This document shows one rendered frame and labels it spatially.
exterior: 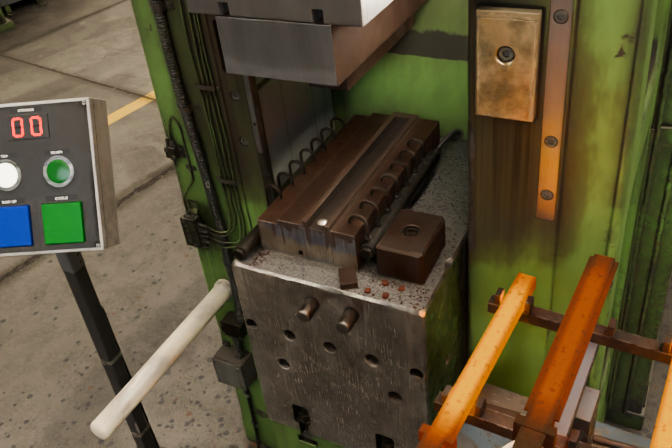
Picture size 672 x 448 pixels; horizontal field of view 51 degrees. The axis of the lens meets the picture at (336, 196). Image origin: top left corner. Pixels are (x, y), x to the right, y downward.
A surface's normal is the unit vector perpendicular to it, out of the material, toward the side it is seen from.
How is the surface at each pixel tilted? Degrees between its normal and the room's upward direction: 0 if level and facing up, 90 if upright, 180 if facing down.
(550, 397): 1
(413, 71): 90
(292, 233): 90
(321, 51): 90
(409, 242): 0
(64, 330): 0
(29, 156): 60
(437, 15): 90
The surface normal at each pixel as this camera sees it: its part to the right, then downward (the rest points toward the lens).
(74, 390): -0.11, -0.82
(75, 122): -0.07, 0.07
